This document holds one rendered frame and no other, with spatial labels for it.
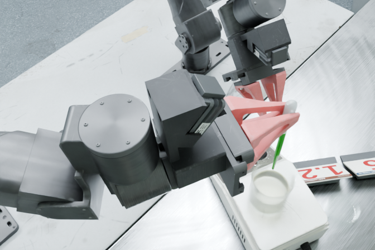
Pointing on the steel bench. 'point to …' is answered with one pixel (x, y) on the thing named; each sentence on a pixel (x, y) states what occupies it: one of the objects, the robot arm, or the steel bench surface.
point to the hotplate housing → (303, 241)
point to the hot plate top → (307, 222)
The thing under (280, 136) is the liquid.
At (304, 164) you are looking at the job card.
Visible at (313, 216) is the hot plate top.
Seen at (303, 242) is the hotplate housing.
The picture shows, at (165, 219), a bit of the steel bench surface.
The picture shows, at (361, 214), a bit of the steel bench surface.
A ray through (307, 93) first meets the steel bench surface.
